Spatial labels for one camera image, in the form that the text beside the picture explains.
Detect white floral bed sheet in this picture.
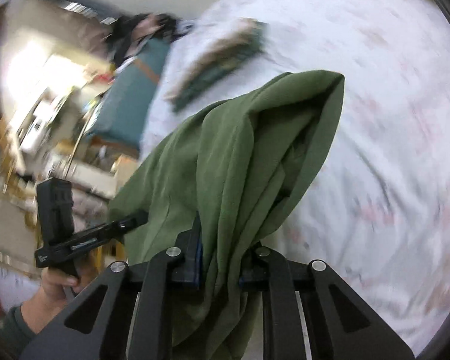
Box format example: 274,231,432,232
140,0,450,354

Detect left hand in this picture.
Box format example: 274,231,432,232
40,260,97,306

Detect green pants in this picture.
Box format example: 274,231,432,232
108,70,345,359

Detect teal bed headboard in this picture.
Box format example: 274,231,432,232
85,38,170,151

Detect folded beige and teal clothes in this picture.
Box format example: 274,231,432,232
165,17,267,113

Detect clothes pile on headboard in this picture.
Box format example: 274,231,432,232
105,13,195,68

